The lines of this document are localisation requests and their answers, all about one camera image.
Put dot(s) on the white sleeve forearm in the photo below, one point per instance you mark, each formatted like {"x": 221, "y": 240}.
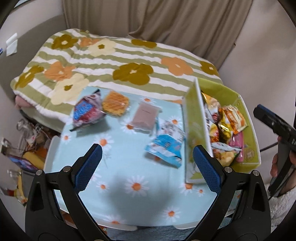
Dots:
{"x": 280, "y": 206}

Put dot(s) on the brown flat snack packet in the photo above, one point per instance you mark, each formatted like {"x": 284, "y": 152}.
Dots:
{"x": 145, "y": 116}

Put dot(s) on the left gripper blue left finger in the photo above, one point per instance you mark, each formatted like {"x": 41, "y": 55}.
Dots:
{"x": 85, "y": 167}

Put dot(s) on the right hand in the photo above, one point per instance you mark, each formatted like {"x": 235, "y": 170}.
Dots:
{"x": 274, "y": 172}

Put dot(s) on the blue white snack bag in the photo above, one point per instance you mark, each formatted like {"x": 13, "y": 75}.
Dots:
{"x": 167, "y": 143}

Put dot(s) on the red blue snack bag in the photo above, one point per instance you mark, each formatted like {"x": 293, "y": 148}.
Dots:
{"x": 88, "y": 111}

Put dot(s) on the blue daisy tablecloth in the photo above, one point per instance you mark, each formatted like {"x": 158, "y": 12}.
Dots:
{"x": 130, "y": 187}

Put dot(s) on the gold snack bag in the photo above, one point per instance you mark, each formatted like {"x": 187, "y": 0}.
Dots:
{"x": 225, "y": 131}

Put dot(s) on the striped floral blanket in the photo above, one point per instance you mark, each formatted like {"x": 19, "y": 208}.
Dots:
{"x": 72, "y": 59}

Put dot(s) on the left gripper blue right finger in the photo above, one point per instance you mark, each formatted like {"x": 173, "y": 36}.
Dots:
{"x": 210, "y": 168}

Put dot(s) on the green cardboard storage box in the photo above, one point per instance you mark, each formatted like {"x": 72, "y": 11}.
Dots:
{"x": 216, "y": 117}

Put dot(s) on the orange waffle snack packet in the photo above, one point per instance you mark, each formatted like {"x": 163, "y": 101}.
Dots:
{"x": 115, "y": 103}

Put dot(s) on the orange white snack bag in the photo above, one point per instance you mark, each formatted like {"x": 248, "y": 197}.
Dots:
{"x": 236, "y": 119}

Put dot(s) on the beige curtain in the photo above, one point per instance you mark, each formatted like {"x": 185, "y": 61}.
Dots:
{"x": 208, "y": 29}

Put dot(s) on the pink snack packet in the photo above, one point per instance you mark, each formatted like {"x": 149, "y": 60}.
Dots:
{"x": 237, "y": 141}

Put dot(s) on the white wall switch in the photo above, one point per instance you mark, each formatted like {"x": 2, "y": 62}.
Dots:
{"x": 12, "y": 44}

